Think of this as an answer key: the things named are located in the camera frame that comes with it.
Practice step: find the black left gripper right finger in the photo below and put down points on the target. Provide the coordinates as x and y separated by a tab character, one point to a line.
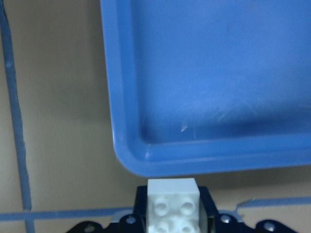
207	211

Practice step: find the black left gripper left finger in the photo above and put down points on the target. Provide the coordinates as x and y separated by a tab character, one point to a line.
135	222

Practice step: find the white block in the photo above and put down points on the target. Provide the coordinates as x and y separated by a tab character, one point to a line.
172	206

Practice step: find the blue plastic tray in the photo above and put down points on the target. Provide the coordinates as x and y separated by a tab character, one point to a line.
208	86

